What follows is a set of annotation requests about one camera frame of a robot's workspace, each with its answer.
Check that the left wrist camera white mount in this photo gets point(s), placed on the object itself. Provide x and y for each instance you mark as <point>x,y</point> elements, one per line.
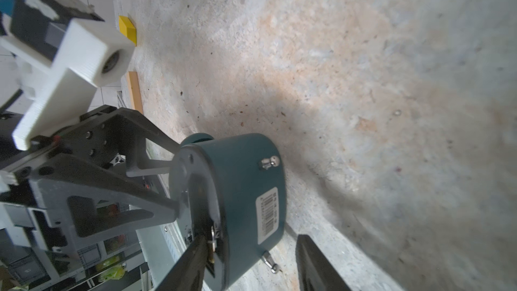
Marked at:
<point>64,52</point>

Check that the wooden block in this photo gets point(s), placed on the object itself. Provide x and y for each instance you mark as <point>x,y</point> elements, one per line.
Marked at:
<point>134,91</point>

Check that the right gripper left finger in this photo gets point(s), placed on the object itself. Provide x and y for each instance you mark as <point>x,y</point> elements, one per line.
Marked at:
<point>188,272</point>

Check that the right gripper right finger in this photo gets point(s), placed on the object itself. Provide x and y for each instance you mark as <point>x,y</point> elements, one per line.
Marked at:
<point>315,272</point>

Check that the yellow block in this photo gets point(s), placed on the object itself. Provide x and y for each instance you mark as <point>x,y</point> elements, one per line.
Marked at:
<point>127,28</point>

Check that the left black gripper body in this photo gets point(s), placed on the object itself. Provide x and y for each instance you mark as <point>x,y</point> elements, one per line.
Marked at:
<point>114,139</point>

